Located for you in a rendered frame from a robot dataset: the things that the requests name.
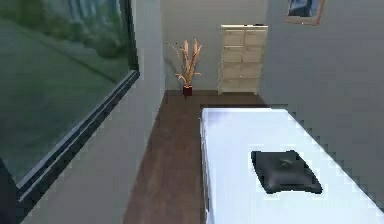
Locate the black framed window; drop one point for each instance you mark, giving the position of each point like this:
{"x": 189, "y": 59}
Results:
{"x": 63, "y": 76}

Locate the orange houseplant in red pot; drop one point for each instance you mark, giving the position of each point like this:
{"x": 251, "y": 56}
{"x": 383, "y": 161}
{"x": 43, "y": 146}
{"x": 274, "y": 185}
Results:
{"x": 189, "y": 63}

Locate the black pillow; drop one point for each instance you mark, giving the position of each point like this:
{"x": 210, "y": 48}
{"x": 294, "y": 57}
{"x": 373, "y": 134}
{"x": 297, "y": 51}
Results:
{"x": 285, "y": 171}

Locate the cream chest of drawers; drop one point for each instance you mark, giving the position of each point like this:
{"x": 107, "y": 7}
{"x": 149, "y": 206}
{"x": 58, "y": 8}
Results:
{"x": 242, "y": 60}

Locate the white bed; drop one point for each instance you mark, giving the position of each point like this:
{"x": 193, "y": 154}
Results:
{"x": 253, "y": 193}

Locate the wood framed wall picture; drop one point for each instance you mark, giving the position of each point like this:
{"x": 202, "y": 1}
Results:
{"x": 305, "y": 10}

